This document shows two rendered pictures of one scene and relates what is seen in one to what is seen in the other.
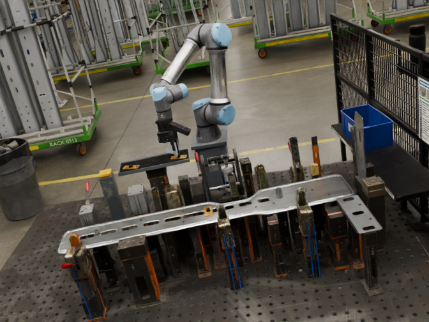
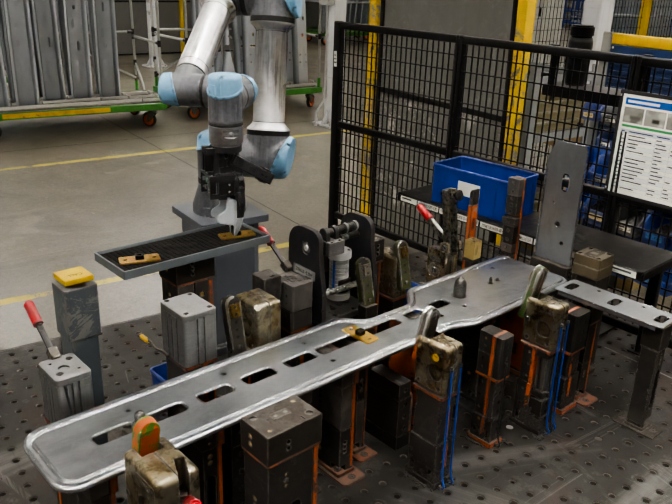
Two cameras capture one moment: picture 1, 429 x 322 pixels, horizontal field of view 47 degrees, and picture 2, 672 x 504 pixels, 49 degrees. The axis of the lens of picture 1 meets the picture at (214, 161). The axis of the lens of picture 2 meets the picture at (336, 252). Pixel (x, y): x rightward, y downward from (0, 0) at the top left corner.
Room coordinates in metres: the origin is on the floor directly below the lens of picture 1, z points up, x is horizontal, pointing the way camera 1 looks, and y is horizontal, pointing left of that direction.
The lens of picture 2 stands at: (0.96, 1.09, 1.76)
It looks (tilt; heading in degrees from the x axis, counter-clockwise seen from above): 21 degrees down; 318
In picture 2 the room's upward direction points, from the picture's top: 2 degrees clockwise
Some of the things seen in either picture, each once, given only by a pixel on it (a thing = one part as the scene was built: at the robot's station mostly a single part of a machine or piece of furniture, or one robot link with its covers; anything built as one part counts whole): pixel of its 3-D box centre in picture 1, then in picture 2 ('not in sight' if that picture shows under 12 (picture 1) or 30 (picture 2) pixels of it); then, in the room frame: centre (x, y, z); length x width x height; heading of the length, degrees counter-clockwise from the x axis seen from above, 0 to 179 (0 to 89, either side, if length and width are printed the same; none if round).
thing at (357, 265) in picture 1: (355, 235); (581, 347); (1.80, -0.55, 0.84); 0.11 x 0.06 x 0.29; 0
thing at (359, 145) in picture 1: (359, 147); (560, 203); (1.99, -0.66, 1.17); 0.12 x 0.01 x 0.34; 0
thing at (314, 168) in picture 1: (317, 197); (467, 300); (2.13, -0.47, 0.88); 0.04 x 0.04 x 0.36; 0
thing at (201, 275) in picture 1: (198, 242); (331, 408); (1.99, 0.15, 0.84); 0.17 x 0.06 x 0.29; 0
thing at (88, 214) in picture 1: (96, 238); (73, 448); (2.16, 0.67, 0.88); 0.11 x 0.10 x 0.36; 0
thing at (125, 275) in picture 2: (154, 161); (185, 247); (2.33, 0.31, 1.16); 0.37 x 0.14 x 0.02; 90
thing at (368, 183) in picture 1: (375, 214); (584, 313); (1.87, -0.67, 0.88); 0.08 x 0.08 x 0.36; 0
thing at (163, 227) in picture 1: (204, 213); (355, 340); (1.99, 0.09, 1.00); 1.38 x 0.22 x 0.02; 90
